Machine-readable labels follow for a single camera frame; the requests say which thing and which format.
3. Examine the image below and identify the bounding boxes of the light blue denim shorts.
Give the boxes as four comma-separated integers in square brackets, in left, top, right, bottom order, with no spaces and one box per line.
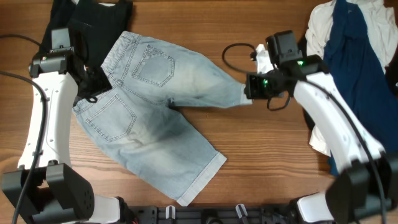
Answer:
[73,31,250,206]

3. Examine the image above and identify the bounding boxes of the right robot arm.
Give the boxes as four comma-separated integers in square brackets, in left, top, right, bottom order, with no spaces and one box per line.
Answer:
[244,52,397,223]

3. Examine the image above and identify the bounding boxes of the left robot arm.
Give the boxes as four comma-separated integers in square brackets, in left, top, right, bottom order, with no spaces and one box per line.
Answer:
[1,48,126,223]

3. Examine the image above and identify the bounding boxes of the folded black garment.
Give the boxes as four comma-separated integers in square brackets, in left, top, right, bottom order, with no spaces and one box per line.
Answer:
[39,0,134,68]

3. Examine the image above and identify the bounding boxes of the navy blue garment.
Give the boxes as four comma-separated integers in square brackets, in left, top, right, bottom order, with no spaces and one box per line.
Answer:
[323,0,398,177]

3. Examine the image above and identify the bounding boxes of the black garment at right edge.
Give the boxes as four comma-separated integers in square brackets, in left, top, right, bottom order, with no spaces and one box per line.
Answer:
[386,63,397,94]

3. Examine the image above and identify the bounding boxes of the white shirt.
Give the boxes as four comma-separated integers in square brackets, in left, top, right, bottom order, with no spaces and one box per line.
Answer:
[305,0,398,156]

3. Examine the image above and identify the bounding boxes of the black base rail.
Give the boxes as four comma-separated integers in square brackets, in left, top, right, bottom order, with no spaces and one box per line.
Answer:
[130,204,297,224]

